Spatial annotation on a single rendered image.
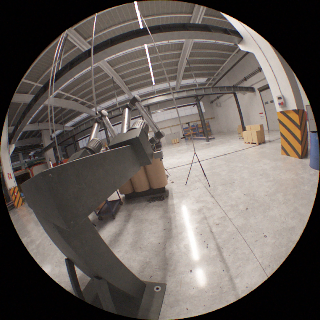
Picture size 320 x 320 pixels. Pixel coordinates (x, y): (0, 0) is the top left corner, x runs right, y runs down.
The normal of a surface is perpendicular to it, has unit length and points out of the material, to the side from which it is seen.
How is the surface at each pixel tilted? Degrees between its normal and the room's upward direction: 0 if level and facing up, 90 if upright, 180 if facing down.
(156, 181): 90
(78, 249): 90
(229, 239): 0
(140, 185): 90
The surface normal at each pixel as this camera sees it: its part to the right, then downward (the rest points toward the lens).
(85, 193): 0.95, -0.20
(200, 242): -0.25, -0.95
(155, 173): -0.04, 0.19
